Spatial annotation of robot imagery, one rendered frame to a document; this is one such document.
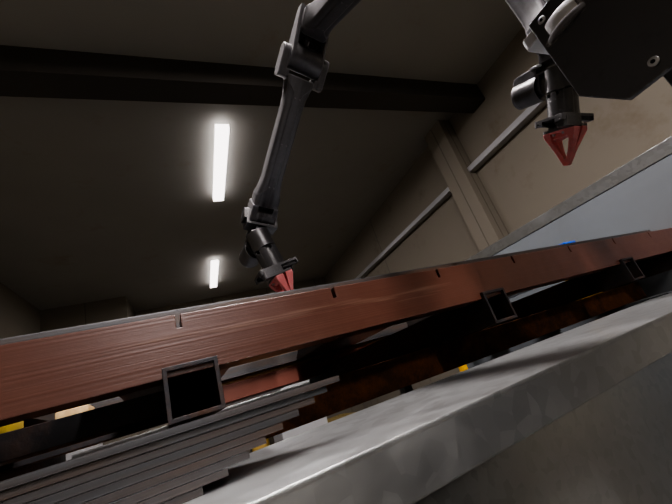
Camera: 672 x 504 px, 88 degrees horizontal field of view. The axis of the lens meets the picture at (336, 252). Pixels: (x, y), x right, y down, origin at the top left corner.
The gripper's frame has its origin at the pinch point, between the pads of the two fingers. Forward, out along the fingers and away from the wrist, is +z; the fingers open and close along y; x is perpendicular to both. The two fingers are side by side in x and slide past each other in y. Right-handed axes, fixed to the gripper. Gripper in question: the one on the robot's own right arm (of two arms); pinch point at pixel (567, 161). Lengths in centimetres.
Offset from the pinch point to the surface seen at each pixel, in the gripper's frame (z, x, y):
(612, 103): -64, -111, -242
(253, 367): 46, -55, 63
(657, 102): -54, -84, -242
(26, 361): 17, 10, 90
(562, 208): 11, -30, -45
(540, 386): 21, 32, 56
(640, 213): 14.4, -8.9, -46.7
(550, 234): 19, -35, -45
